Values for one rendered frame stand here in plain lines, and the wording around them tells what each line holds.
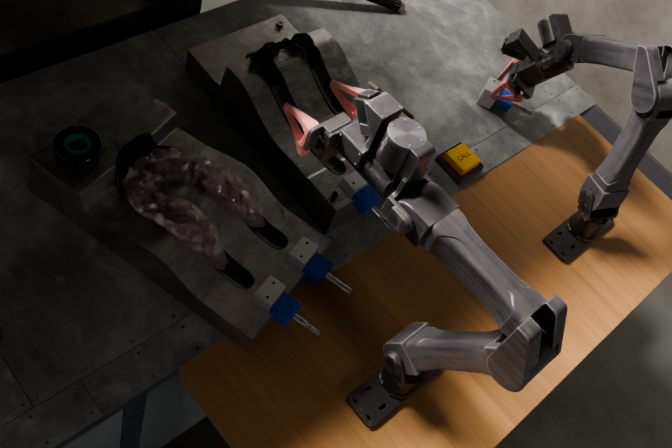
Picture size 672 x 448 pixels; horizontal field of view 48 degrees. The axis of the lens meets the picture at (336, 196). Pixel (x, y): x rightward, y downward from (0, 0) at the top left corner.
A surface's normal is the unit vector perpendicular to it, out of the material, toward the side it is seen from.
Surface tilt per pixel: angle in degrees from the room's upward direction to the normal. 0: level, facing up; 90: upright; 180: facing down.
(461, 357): 89
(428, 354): 82
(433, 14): 0
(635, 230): 0
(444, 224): 1
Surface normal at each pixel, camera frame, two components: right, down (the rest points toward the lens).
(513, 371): -0.72, 0.43
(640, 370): 0.25, -0.55
